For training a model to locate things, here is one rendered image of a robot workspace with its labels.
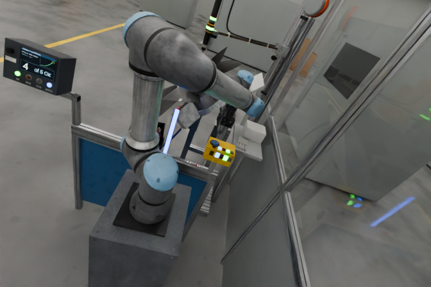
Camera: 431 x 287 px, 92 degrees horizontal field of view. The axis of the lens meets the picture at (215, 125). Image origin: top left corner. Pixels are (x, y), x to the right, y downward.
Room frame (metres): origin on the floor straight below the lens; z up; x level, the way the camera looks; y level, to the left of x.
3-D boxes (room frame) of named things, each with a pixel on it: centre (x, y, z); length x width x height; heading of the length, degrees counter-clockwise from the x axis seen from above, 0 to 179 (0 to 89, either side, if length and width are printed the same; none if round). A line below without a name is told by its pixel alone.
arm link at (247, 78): (0.90, -0.03, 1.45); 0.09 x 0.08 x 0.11; 145
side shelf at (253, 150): (1.43, -0.29, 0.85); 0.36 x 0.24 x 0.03; 6
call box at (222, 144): (0.93, -0.08, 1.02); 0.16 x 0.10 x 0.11; 96
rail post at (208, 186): (0.93, -0.11, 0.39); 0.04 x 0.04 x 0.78; 6
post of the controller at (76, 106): (0.85, 0.74, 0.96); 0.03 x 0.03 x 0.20; 6
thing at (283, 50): (1.67, -0.23, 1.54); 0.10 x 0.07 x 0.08; 131
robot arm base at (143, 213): (0.47, 0.11, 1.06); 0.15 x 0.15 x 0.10
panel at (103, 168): (0.89, 0.31, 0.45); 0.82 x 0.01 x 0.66; 96
